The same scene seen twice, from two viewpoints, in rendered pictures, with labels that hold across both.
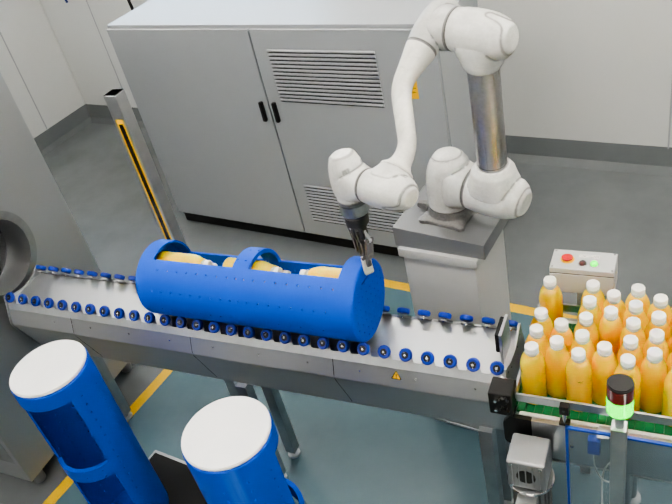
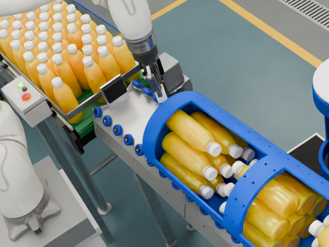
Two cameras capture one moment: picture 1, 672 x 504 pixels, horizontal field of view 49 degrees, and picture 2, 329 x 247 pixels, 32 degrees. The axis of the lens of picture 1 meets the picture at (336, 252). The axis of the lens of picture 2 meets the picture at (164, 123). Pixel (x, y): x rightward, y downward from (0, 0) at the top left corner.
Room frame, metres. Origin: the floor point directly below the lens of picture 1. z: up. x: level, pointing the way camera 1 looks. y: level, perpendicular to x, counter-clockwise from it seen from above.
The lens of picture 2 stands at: (3.02, 0.69, 2.46)
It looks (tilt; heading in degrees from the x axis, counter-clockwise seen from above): 45 degrees down; 216
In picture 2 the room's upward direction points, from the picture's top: 20 degrees counter-clockwise
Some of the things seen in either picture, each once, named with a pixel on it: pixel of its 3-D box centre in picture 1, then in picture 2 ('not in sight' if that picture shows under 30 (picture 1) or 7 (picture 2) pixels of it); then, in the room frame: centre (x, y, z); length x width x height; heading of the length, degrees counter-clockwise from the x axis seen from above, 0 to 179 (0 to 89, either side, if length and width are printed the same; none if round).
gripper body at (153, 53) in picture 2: (358, 224); (147, 57); (1.90, -0.09, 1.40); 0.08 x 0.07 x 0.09; 22
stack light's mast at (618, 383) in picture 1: (619, 404); not in sight; (1.17, -0.58, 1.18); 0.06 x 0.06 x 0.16
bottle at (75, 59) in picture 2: (586, 344); (81, 67); (1.56, -0.66, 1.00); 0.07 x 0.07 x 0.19
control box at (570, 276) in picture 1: (583, 272); (26, 100); (1.82, -0.77, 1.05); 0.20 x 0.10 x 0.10; 59
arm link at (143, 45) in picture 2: (353, 205); (140, 38); (1.90, -0.09, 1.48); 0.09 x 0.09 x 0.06
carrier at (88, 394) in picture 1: (96, 446); not in sight; (2.06, 1.09, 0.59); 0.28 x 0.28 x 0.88
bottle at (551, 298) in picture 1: (551, 306); (66, 101); (1.75, -0.63, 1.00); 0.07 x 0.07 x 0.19
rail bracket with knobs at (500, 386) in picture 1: (503, 396); (151, 68); (1.48, -0.38, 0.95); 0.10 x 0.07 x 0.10; 149
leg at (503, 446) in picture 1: (502, 451); (155, 209); (1.77, -0.42, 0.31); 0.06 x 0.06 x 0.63; 59
